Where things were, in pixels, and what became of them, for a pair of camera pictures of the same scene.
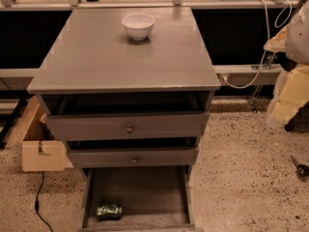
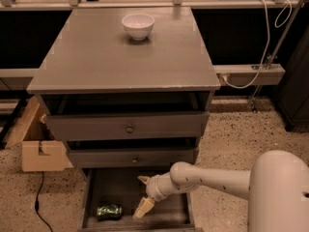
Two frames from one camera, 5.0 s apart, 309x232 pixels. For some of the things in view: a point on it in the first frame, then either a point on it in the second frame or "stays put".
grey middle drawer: [126, 158] stays put
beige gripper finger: [277, 43] -> [145, 206]
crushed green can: [110, 211] stays put
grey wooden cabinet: [129, 89] stays put
